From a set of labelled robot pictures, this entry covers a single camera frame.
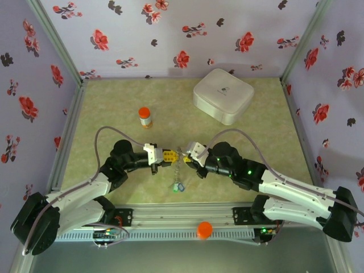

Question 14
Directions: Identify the steel keyring plate with rings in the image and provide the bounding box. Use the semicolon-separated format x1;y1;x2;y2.
172;146;185;186

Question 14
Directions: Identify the orange capped bottle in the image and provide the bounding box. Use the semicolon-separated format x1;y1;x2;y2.
138;107;154;130

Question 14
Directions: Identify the orange round cap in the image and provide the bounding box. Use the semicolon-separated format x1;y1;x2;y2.
197;221;214;240

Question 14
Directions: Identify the white zip case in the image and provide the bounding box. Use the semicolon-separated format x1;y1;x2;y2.
193;68;255;126

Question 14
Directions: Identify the grey metal panel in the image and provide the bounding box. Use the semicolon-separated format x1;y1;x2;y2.
8;240;357;273

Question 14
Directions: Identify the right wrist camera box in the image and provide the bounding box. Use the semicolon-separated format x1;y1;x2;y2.
185;141;208;168

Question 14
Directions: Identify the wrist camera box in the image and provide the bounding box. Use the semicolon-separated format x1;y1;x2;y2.
185;141;208;168
143;143;159;165

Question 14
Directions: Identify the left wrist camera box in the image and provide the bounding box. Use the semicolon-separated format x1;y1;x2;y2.
143;143;159;165

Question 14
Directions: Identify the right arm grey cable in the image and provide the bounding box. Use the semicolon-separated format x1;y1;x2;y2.
203;129;364;238

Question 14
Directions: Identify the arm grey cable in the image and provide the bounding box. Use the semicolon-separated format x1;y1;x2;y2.
22;126;148;256
203;129;364;238

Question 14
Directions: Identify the left arm grey cable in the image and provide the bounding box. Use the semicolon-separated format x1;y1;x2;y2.
22;126;148;256

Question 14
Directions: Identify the long aluminium base rail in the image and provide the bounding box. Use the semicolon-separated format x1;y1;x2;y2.
28;202;340;228

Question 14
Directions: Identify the aluminium side rail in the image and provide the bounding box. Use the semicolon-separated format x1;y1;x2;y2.
47;79;88;194
280;78;334;194

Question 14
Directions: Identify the grey slotted cable duct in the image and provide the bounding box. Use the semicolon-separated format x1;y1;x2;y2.
53;229;255;242

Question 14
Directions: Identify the aluminium frame post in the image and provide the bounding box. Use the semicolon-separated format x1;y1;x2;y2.
25;0;84;84
280;0;334;81

